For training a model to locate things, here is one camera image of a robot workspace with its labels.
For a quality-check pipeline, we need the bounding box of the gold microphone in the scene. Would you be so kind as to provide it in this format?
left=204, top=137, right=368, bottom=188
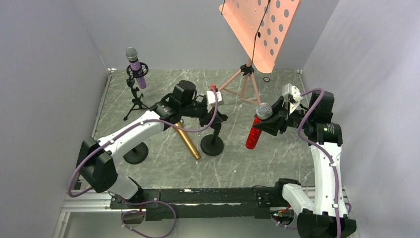
left=173, top=127, right=201, bottom=161

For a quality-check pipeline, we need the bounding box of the pink music stand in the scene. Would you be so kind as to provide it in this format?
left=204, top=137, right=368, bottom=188
left=218, top=0, right=300, bottom=104

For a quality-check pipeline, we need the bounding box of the red glitter microphone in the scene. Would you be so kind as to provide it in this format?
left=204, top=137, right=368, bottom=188
left=245, top=103, right=273, bottom=150

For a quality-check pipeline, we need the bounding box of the black round-base mic stand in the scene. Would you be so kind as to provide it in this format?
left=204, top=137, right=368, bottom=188
left=200, top=112, right=228, bottom=156

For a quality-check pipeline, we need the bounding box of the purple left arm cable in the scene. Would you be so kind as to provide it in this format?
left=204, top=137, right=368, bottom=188
left=67, top=86, right=220, bottom=238

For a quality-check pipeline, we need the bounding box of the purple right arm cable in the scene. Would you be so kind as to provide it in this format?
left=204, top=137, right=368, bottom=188
left=270, top=88, right=352, bottom=238

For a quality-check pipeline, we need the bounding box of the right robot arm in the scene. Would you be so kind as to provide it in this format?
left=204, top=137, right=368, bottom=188
left=246, top=91, right=357, bottom=238

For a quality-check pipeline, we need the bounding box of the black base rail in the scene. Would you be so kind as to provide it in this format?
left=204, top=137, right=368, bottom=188
left=109, top=185, right=296, bottom=222

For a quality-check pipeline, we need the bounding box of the black tripod shock-mount stand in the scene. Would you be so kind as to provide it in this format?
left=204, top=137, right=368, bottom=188
left=123, top=62, right=149, bottom=121

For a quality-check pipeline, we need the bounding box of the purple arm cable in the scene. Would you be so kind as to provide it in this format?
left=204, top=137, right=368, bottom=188
left=67, top=86, right=220, bottom=238
left=270, top=88, right=352, bottom=238

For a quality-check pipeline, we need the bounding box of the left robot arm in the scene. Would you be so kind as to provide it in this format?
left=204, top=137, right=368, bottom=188
left=67, top=80, right=227, bottom=200

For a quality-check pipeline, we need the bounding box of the purple glitter microphone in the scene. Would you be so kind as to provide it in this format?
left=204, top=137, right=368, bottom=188
left=125, top=47, right=149, bottom=89

